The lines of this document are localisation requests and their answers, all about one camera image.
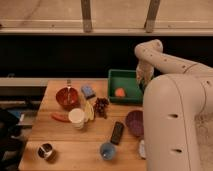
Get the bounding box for black remote control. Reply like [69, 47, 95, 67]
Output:
[110, 121, 124, 145]

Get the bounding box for purple bowl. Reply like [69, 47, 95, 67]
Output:
[125, 110, 144, 137]

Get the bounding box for green plastic tray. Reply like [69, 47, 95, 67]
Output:
[108, 69, 142, 104]

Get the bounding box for metal fork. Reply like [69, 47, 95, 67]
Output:
[67, 79, 71, 104]

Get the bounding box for small metal tin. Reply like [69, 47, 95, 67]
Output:
[37, 143, 56, 162]

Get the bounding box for red bowl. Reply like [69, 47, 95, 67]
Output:
[56, 87, 79, 110]

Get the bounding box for white object near robot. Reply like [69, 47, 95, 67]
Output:
[138, 140, 146, 159]

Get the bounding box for black object at left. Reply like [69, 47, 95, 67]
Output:
[0, 108, 23, 171]

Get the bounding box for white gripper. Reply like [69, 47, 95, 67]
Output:
[136, 61, 154, 87]

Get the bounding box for blue cup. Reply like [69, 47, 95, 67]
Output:
[99, 142, 116, 161]

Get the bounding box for white paper cup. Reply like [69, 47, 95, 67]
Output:
[68, 108, 85, 129]

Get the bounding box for orange sponge in tray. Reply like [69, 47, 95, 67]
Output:
[115, 88, 126, 97]

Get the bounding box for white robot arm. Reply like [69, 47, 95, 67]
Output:
[135, 40, 213, 171]

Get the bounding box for dark red grapes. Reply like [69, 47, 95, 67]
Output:
[93, 98, 109, 119]

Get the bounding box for yellow banana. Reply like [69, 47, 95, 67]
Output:
[85, 101, 95, 120]

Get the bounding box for blue sponge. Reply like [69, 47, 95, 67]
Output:
[81, 86, 95, 99]

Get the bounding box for orange carrot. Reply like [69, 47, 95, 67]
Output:
[51, 113, 70, 122]

